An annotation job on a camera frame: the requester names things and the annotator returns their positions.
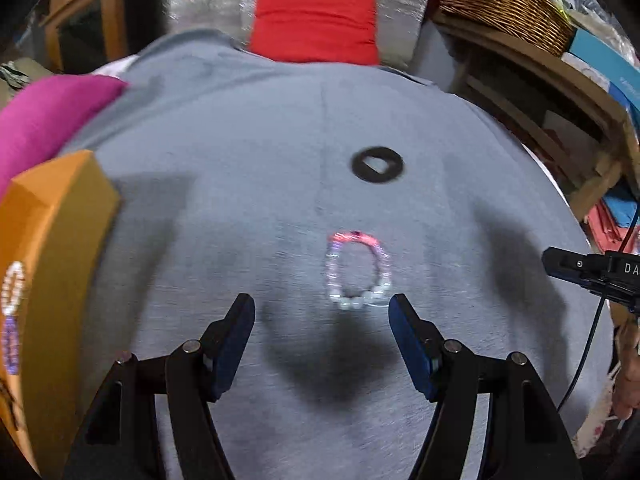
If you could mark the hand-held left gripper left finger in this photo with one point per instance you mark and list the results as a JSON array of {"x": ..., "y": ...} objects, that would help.
[{"x": 232, "y": 345}]

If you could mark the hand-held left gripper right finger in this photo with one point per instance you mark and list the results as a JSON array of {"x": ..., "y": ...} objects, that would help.
[{"x": 412, "y": 345}]

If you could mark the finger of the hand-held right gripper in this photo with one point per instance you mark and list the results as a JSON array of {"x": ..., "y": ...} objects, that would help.
[{"x": 570, "y": 262}]

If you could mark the orange box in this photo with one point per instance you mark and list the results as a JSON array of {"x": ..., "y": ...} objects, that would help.
[{"x": 55, "y": 240}]

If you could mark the person's right hand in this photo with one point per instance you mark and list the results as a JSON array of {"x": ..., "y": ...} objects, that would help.
[{"x": 630, "y": 370}]

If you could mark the red cloth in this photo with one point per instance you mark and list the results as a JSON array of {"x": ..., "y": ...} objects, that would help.
[{"x": 607, "y": 220}]

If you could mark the floral cloth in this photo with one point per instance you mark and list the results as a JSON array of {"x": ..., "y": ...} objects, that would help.
[{"x": 597, "y": 420}]

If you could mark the black scrunchie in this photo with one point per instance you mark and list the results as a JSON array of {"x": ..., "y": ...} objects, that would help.
[{"x": 360, "y": 167}]

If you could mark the wooden shelf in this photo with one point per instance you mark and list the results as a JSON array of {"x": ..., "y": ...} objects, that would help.
[{"x": 540, "y": 75}]

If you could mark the grey blanket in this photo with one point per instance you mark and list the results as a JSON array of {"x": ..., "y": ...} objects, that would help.
[{"x": 225, "y": 150}]

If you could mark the blue cardboard box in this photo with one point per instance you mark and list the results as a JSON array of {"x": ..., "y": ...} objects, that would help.
[{"x": 600, "y": 65}]

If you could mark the wicker basket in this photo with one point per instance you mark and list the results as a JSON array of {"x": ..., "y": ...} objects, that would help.
[{"x": 510, "y": 5}]

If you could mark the magenta cushion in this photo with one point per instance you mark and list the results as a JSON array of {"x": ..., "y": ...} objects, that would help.
[{"x": 45, "y": 120}]

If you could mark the red cushion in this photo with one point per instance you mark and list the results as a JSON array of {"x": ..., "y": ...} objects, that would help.
[{"x": 315, "y": 25}]

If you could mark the olive cloth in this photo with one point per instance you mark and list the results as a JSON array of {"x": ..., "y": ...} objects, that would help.
[{"x": 20, "y": 80}]

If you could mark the wooden cabinet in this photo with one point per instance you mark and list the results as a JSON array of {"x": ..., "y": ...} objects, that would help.
[{"x": 75, "y": 15}]

